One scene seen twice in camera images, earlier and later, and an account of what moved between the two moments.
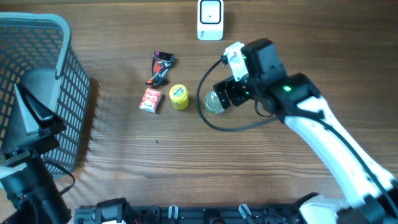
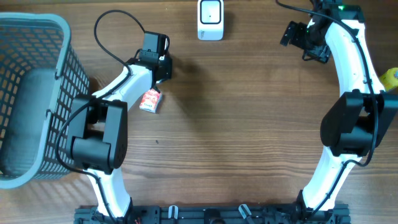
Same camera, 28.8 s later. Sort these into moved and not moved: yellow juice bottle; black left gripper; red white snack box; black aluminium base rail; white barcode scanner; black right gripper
Moved: yellow juice bottle; black right gripper; black left gripper
Not moved: white barcode scanner; black aluminium base rail; red white snack box
